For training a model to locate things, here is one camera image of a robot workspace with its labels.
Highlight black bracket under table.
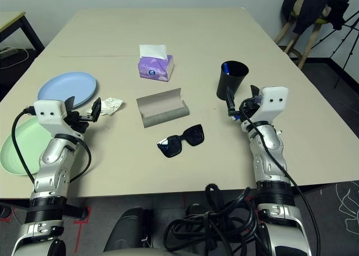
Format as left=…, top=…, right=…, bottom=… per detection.
left=65, top=204, right=88, bottom=222

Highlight dark right robot leg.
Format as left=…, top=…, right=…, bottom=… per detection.
left=184, top=202, right=217, bottom=221

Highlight black cup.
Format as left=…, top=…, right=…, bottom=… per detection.
left=216, top=60, right=250, bottom=101

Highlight side table black frame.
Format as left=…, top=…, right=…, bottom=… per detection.
left=0, top=11, right=45, bottom=54

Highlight white floor cable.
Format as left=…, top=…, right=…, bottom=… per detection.
left=0, top=47, right=30, bottom=69

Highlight beige cloth bag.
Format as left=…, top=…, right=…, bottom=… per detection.
left=292, top=0, right=330, bottom=17

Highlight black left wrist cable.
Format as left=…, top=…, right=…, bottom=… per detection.
left=11, top=106, right=92, bottom=184

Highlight wooden stool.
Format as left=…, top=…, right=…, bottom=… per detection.
left=274, top=15, right=326, bottom=71

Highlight black sunglasses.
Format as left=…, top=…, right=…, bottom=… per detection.
left=156, top=123, right=205, bottom=159

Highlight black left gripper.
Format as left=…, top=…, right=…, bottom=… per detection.
left=63, top=96, right=102, bottom=134

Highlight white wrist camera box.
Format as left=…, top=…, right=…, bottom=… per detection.
left=33, top=100, right=68, bottom=138
left=251, top=86, right=289, bottom=128

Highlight dark floral floor mat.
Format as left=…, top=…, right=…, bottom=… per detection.
left=296, top=179, right=359, bottom=256

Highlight dark robot leg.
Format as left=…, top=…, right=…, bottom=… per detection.
left=103, top=207, right=154, bottom=253
left=184, top=202, right=217, bottom=221

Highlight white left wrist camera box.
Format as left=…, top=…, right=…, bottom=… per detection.
left=33, top=100, right=68, bottom=138

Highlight green plate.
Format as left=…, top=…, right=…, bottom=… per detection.
left=0, top=117, right=85, bottom=176

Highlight black cable bundle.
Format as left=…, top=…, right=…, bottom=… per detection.
left=163, top=183, right=266, bottom=253

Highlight blue plate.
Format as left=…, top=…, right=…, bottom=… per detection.
left=37, top=72, right=98, bottom=110

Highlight dark left robot leg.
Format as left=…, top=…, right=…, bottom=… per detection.
left=103, top=207, right=154, bottom=253

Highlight yellow-green stool cushion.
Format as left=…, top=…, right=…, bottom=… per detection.
left=290, top=11, right=329, bottom=25

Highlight black tripod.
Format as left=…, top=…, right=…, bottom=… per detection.
left=311, top=11, right=359, bottom=89

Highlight grey glasses case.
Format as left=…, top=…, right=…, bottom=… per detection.
left=136, top=88, right=190, bottom=129

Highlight black jacket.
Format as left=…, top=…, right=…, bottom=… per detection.
left=281, top=0, right=352, bottom=36

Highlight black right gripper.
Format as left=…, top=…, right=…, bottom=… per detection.
left=225, top=85, right=263, bottom=124

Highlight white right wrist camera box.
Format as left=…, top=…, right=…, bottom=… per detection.
left=251, top=86, right=289, bottom=128

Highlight white tissue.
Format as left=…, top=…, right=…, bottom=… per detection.
left=99, top=96, right=125, bottom=117

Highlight purple tissue pack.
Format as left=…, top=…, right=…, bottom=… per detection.
left=137, top=44, right=174, bottom=83

